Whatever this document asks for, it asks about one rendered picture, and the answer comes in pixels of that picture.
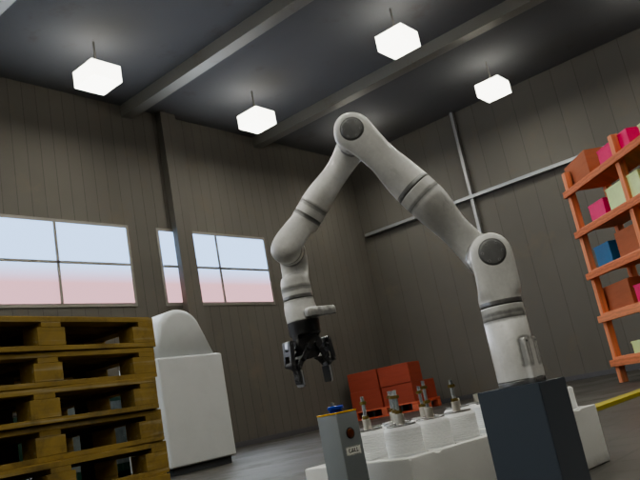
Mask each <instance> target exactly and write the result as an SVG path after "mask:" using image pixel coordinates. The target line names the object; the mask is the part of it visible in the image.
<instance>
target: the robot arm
mask: <svg viewBox="0 0 640 480"><path fill-rule="evenodd" d="M333 133H334V138H335V141H336V143H337V144H336V146H335V149H334V151H333V154H332V156H331V158H330V160H329V162H328V164H327V165H326V166H325V168H324V169H323V171H322V172H321V173H320V174H319V176H318V177H317V178H316V179H315V180H314V181H313V182H312V184H311V185H310V186H309V188H308V189H307V190H306V192H305V194H304V195H303V197H302V198H301V200H300V202H299V204H298V205H297V207H296V210H294V212H293V214H292V216H291V218H290V219H289V220H288V221H287V222H286V223H285V225H284V226H283V227H282V228H281V229H280V231H278V232H277V234H276V235H275V237H274V239H273V241H272V244H271V248H270V251H271V255H272V257H273V258H274V259H275V260H276V261H277V262H279V263H280V266H281V271H282V277H283V278H282V280H281V291H282V296H283V301H284V307H285V315H286V320H287V325H288V330H289V335H290V338H292V341H289V342H285V343H283V345H282V346H283V355H284V365H285V369H286V370H292V371H293V376H294V381H295V384H296V386H297V388H303V387H305V386H306V382H305V377H304V372H303V370H301V369H302V367H303V364H304V362H305V361H306V360H307V359H311V358H314V359H316V360H318V361H319V362H320V363H321V364H322V365H323V367H322V371H323V374H324V379H325V382H329V381H332V380H333V373H332V368H331V362H333V361H334V360H336V355H335V351H334V348H333V345H332V342H331V339H330V336H329V335H328V336H324V337H320V335H319V333H320V331H321V327H320V322H319V317H318V316H323V315H329V314H333V313H336V308H335V306H334V305H326V306H316V305H315V302H314V299H313V295H312V290H311V285H310V280H309V266H308V256H307V252H306V249H305V246H304V244H305V242H306V241H307V239H308V238H309V236H310V234H311V233H314V232H316V231H317V229H318V228H319V226H320V225H321V223H322V221H323V220H324V218H325V216H326V214H327V213H328V211H329V209H330V207H331V205H332V203H333V201H334V200H335V198H336V196H337V194H338V193H339V191H340V189H342V187H343V185H344V184H345V182H346V181H347V179H348V178H349V176H350V175H351V173H352V172H353V171H354V169H355V168H356V167H357V165H358V164H359V163H360V162H361V161H362V162H363V163H364V164H366V165H367V166H368V167H369V168H370V169H371V170H372V171H373V172H374V173H375V174H376V176H377V177H378V178H379V180H380V181H381V182H382V183H383V185H384V186H385V187H386V189H387V190H388V191H389V192H390V193H391V195H392V196H393V197H394V198H395V199H396V200H397V201H398V202H399V203H400V204H401V205H402V206H403V207H404V208H405V209H406V210H407V211H409V212H410V213H411V214H412V215H413V216H414V217H415V218H417V219H418V220H419V221H420V222H421V223H422V224H423V225H425V226H426V227H427V228H428V229H429V230H431V231H432V232H433V233H434V234H436V235H437V236H438V237H439V238H441V239H442V240H443V241H444V242H445V243H446V244H447V245H448V246H449V247H450V248H451V249H452V250H453V251H454V253H455V254H456V255H457V256H458V257H459V258H460V259H461V260H462V262H463V263H464V264H465V265H466V266H467V267H468V269H469V270H470V271H471V272H472V273H473V274H474V276H475V280H476V285H477V290H478V303H479V307H480V311H481V314H482V319H483V323H484V327H485V331H486V335H487V338H488V343H489V347H490V354H491V358H492V362H493V366H494V370H495V374H496V378H497V382H498V386H499V389H504V388H510V387H516V386H521V385H526V384H531V383H536V382H540V381H544V380H547V378H546V374H545V372H544V368H543V364H542V360H541V356H540V352H539V349H538V345H537V341H536V338H535V336H531V334H530V327H529V323H528V319H527V315H526V312H525V308H524V304H523V302H522V301H523V300H522V296H521V284H520V279H519V275H518V270H517V267H516V263H515V258H514V254H513V251H512V248H511V246H510V243H509V242H508V240H507V239H506V238H505V237H503V236H502V235H500V234H497V233H493V232H489V233H484V234H483V233H482V232H480V231H479V230H478V229H477V228H475V227H474V226H473V225H472V224H471V223H470V222H469V221H468V220H467V219H466V218H465V217H464V216H463V215H462V213H461V212H460V210H459V209H458V208H457V207H456V205H455V204H454V202H453V201H452V200H451V198H450V196H449V195H448V194H447V193H446V191H445V190H444V189H443V188H442V187H441V186H440V185H439V184H438V183H437V182H436V181H434V180H433V179H432V178H431V177H430V176H429V175H428V174H427V173H426V172H424V171H423V170H422V169H420V168H419V167H418V166H417V165H416V164H414V163H413V162H412V161H411V160H409V158H408V157H407V156H405V155H404V154H403V153H401V152H400V151H399V150H397V149H396V148H395V147H394V146H392V145H391V144H390V143H389V142H388V141H387V139H386V138H385V137H384V136H383V135H382V134H381V133H380V132H379V131H378V130H377V128H376V127H375V126H374V125H373V124H372V123H371V121H370V120H369V119H368V118H367V117H366V116H364V115H363V114H361V113H357V112H347V113H344V114H342V115H341V116H340V117H338V119H337V120H336V122H335V124H334V130H333ZM294 351H295V352H294ZM329 352H330V355H329ZM323 358H324V359H325V360H324V359H323Z"/></svg>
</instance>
